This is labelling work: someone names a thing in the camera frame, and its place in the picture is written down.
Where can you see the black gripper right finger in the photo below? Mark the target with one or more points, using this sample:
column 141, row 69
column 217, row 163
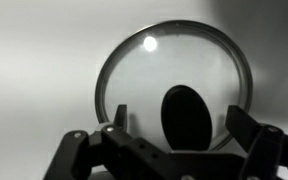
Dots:
column 267, row 150

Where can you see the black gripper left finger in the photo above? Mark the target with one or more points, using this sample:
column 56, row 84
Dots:
column 94, row 153

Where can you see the glass lid with black knob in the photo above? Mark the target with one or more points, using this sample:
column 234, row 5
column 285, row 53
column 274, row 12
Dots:
column 184, row 73

